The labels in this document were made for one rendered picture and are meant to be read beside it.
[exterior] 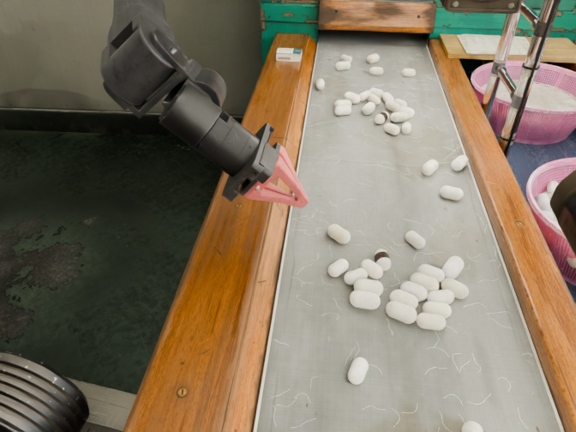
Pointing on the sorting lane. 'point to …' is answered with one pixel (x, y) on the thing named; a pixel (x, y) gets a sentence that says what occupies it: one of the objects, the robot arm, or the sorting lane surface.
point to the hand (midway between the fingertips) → (301, 201)
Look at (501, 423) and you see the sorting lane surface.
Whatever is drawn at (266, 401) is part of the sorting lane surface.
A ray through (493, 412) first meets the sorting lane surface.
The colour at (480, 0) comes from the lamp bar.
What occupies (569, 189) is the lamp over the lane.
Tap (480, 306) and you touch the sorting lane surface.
